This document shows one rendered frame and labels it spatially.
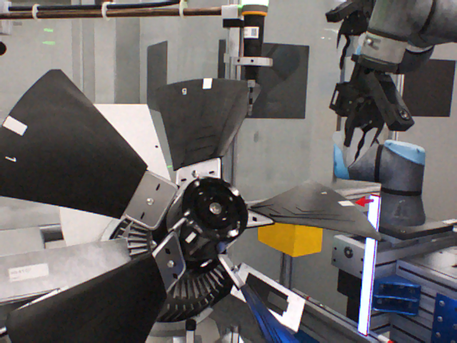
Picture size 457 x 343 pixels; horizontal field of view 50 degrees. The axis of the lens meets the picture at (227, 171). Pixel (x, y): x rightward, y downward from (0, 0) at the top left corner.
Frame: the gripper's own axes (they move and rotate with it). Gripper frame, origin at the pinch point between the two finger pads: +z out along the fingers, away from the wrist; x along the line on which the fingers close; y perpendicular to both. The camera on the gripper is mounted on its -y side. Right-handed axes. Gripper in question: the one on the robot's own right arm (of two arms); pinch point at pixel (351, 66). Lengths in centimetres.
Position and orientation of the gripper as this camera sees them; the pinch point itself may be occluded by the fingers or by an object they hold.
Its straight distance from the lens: 139.0
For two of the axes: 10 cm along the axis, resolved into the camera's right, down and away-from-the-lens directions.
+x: -5.4, -1.7, 8.2
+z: -0.4, 9.8, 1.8
